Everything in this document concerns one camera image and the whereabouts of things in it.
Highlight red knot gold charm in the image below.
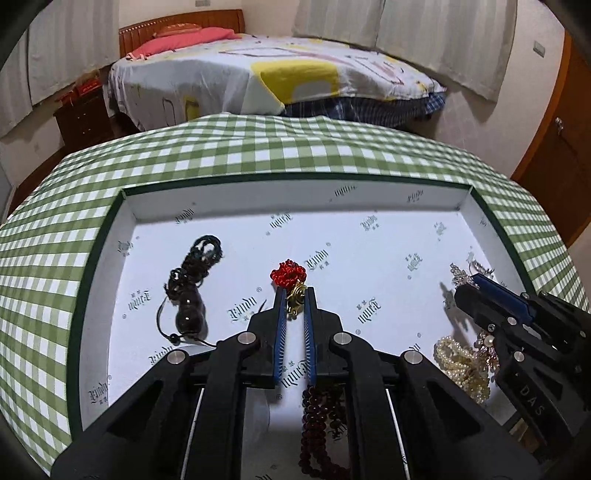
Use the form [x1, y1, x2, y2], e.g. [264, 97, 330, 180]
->
[270, 259, 308, 320]

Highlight rose gold flower jewelry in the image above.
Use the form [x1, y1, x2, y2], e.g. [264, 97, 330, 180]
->
[474, 331, 500, 379]

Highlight silver crystal jewelry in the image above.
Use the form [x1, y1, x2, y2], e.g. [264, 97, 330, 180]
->
[450, 260, 495, 289]

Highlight pearl necklace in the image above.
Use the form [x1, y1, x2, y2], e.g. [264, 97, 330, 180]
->
[433, 334, 492, 405]

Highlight black gourd pendant cord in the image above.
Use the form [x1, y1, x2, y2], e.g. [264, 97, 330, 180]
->
[156, 234, 223, 347]

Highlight dark red bead bracelet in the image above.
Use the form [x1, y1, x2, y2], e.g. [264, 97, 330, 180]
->
[299, 386, 346, 480]

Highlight white jade bangle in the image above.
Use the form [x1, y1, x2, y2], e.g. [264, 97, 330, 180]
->
[245, 389, 270, 442]

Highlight green white-lined tray box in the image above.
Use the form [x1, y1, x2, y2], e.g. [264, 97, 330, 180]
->
[68, 174, 532, 479]

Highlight brown wooden door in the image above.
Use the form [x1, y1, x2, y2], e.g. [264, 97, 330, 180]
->
[512, 34, 590, 246]

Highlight bed with patterned sheet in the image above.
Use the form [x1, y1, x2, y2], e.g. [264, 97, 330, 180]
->
[108, 35, 446, 131]

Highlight green checkered tablecloth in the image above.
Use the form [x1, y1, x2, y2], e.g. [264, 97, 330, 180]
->
[1, 113, 590, 473]

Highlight right white curtain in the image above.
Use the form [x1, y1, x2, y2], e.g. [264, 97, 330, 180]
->
[294, 0, 518, 102]

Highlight white curtain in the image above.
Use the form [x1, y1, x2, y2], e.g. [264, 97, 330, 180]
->
[294, 0, 518, 102]
[1, 1, 119, 135]

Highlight dark wooden nightstand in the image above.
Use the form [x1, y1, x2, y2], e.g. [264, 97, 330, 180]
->
[53, 88, 113, 153]

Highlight red pillow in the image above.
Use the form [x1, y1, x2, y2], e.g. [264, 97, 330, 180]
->
[125, 27, 240, 60]

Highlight red items on nightstand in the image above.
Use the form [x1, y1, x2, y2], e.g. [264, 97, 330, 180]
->
[58, 78, 102, 105]

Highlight wooden headboard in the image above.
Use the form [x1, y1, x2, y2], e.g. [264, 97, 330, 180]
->
[118, 9, 245, 57]

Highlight left white curtain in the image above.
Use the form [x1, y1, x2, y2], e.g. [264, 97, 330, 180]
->
[1, 1, 119, 135]

